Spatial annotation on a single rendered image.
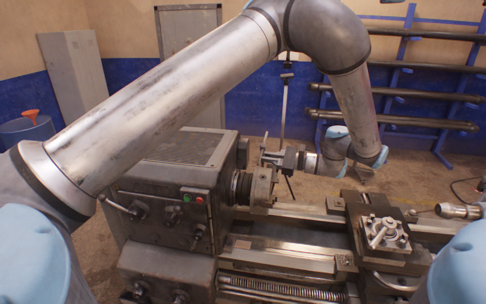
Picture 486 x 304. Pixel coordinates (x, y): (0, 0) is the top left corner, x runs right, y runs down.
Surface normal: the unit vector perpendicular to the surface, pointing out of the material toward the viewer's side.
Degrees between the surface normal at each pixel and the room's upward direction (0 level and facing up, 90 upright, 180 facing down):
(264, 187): 43
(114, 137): 70
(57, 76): 90
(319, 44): 109
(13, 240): 5
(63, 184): 57
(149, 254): 32
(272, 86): 90
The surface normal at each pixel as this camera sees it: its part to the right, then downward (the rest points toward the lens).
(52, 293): 1.00, -0.09
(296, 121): -0.18, 0.48
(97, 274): 0.00, -0.88
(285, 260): -0.11, -0.44
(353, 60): 0.12, 0.71
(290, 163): -0.11, -0.68
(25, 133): 0.62, 0.37
